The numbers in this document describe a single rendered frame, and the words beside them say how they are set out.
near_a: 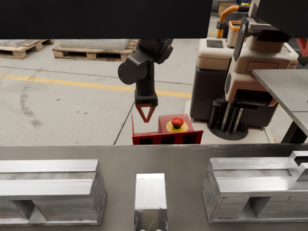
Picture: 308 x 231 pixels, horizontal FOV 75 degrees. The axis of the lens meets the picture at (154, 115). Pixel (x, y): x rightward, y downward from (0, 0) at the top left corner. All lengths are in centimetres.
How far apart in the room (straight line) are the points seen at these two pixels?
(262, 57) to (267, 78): 46
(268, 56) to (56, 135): 167
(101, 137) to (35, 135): 58
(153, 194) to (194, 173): 20
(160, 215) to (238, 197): 13
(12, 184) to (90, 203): 11
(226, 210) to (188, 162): 13
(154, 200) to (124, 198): 16
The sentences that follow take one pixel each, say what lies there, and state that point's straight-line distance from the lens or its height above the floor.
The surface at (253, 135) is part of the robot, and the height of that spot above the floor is 28.
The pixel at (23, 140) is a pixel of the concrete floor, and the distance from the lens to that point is 203.
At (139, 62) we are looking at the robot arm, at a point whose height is 102.
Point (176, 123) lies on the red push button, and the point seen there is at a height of 81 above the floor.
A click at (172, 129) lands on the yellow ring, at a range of 65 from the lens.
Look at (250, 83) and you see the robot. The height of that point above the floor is 78.
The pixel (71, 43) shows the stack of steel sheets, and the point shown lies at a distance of 341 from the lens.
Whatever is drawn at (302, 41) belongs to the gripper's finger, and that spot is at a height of 108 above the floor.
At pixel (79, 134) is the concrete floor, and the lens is 187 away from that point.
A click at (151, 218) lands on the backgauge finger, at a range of 23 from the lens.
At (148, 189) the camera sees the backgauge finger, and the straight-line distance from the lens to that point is 25.
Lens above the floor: 122
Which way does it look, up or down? 38 degrees down
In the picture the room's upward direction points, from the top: straight up
